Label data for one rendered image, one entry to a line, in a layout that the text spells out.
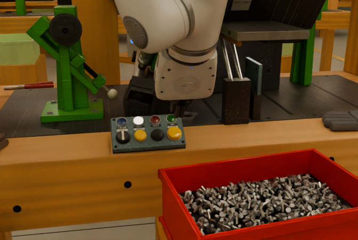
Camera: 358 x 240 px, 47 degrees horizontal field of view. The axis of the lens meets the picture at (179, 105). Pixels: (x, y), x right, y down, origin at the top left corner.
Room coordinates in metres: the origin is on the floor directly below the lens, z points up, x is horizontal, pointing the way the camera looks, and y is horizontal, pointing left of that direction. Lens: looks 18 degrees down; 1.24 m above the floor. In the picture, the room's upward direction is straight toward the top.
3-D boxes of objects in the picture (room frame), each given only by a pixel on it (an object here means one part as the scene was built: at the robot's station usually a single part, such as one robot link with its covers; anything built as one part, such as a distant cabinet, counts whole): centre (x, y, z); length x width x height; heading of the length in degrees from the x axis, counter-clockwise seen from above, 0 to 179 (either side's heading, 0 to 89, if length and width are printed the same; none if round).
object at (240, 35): (1.06, -0.16, 1.11); 0.39 x 0.16 x 0.03; 10
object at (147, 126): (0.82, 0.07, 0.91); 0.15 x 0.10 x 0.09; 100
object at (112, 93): (1.04, 0.19, 0.96); 0.06 x 0.03 x 0.06; 100
